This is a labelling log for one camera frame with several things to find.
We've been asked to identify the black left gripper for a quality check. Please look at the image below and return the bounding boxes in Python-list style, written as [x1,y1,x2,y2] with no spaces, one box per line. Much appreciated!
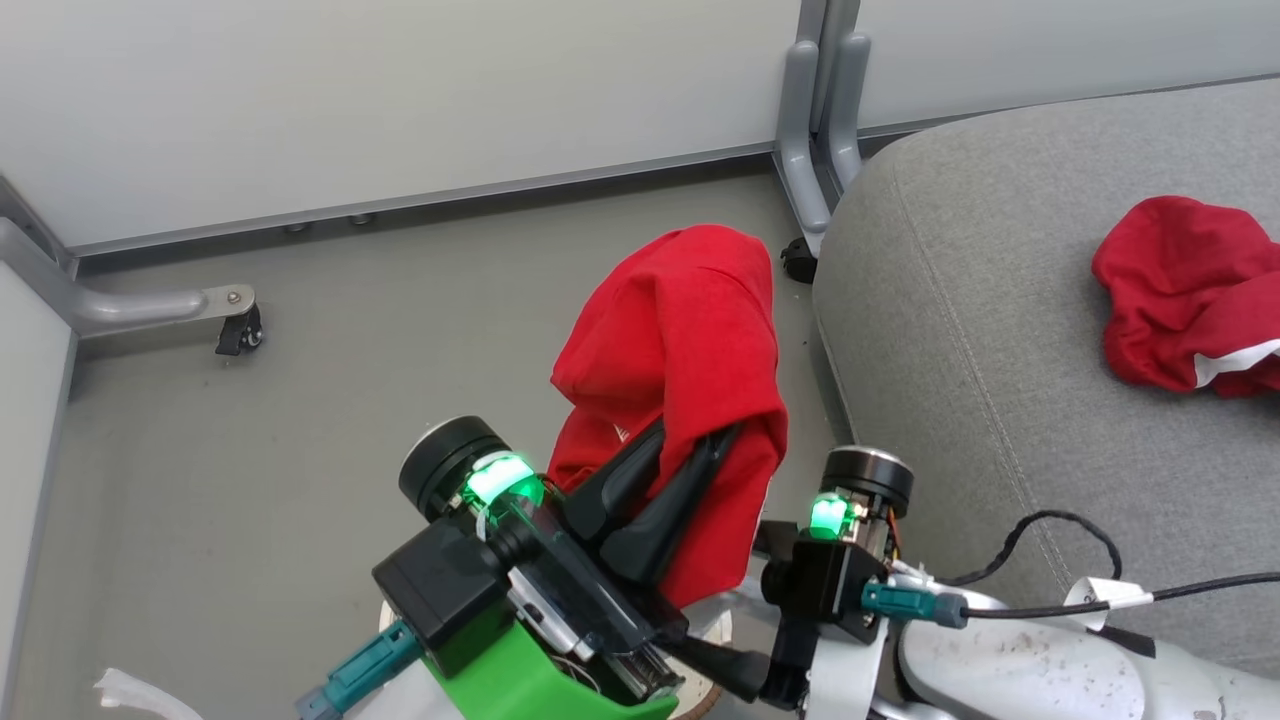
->
[505,418,743,701]

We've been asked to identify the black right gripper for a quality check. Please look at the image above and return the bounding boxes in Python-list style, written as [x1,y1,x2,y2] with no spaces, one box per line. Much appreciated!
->
[658,618,816,713]

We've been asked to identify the plain red garment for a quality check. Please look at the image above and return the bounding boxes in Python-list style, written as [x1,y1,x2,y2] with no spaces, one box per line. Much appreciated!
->
[548,224,791,611]

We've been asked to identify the red lettered basketball jersey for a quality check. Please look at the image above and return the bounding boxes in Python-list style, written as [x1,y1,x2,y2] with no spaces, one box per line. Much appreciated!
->
[1090,195,1280,399]

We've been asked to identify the cream perforated laundry basket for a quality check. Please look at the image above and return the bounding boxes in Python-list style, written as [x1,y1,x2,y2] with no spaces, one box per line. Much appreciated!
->
[378,598,736,720]

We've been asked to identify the black caster wheel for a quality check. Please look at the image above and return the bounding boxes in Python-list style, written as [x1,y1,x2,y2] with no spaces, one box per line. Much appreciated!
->
[215,303,265,358]
[779,236,823,285]

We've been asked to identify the grey fabric sofa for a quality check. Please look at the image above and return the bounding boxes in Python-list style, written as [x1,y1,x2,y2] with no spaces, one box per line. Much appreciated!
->
[812,78,1280,681]

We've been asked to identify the white partition panel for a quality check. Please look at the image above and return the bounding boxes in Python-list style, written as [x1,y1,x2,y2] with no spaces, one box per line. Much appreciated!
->
[0,262,79,720]
[0,0,806,256]
[855,0,1280,136]

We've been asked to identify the white crumpled plastic strip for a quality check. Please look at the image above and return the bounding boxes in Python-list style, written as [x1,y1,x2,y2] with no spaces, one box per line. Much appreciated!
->
[93,668,206,720]

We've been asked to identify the teal cable connector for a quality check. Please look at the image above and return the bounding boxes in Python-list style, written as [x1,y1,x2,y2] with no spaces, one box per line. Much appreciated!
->
[295,620,426,720]
[860,582,971,631]

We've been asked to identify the green printed camera mount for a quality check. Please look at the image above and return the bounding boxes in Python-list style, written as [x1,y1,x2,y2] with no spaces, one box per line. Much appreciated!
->
[418,620,681,720]

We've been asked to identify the thin black cable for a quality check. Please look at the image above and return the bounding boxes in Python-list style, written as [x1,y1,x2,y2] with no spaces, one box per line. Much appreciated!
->
[945,510,1123,588]
[965,572,1280,619]

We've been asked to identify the white cable label tag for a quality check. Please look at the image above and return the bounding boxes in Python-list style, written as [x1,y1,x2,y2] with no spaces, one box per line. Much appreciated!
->
[1063,577,1154,633]

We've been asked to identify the grey partition foot bracket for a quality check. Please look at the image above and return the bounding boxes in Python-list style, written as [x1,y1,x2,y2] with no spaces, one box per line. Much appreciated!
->
[0,215,257,341]
[825,30,873,193]
[773,38,836,259]

